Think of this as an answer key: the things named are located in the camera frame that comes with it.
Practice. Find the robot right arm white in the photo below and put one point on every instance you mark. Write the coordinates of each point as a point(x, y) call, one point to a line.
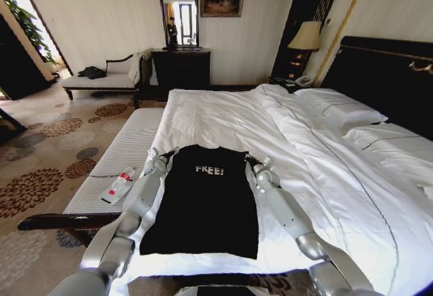
point(287, 204)

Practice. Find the robot front shell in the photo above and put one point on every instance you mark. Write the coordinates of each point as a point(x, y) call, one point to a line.
point(220, 291)

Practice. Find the dark framed mirror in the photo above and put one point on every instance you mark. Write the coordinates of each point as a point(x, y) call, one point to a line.
point(181, 12)

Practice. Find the white striped cushioned bench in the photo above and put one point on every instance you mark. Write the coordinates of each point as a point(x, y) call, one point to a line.
point(111, 150)

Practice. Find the black bag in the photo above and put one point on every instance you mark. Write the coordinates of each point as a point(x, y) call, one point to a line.
point(92, 72)

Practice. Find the dark wooden dresser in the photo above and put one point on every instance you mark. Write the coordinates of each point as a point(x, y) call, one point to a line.
point(181, 68)

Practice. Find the green leafy plant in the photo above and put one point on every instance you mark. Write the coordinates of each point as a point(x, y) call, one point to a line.
point(25, 22)

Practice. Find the dark nightstand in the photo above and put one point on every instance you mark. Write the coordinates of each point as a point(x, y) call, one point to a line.
point(284, 81)

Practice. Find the table lamp with cream shade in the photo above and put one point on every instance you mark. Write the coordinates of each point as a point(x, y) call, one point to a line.
point(305, 36)

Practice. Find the white cloth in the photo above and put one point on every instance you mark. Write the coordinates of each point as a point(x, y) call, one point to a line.
point(134, 68)

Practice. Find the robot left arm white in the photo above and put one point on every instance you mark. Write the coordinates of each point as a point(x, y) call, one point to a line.
point(135, 198)

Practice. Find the black T-shirt with FREE print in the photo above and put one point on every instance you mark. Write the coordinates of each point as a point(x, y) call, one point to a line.
point(203, 208)

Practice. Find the dark wooden door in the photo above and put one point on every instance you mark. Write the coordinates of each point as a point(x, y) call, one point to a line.
point(17, 63)

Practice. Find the white telephone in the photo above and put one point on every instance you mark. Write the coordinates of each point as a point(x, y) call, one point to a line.
point(303, 80)

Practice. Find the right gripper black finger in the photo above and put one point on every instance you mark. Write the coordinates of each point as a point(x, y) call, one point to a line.
point(248, 157)

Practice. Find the white pillow with dark piping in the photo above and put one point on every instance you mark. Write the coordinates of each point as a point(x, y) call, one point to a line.
point(341, 106)
point(392, 144)

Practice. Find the person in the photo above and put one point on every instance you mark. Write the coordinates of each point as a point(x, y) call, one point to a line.
point(172, 30)

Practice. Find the clear bottle with red label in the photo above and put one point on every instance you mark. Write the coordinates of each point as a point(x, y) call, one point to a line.
point(121, 181)

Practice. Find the dark wooden headboard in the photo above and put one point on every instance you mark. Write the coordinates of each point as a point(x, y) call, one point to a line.
point(379, 73)

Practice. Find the flat clear plastic package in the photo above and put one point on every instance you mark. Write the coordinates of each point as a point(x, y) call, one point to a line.
point(116, 196)

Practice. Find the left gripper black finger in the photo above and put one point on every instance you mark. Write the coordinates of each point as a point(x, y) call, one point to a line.
point(175, 149)

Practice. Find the white duvet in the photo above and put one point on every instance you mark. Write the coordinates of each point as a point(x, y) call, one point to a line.
point(304, 174)

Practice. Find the white chaise with dark frame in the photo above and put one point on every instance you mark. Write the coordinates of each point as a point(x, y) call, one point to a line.
point(101, 81)

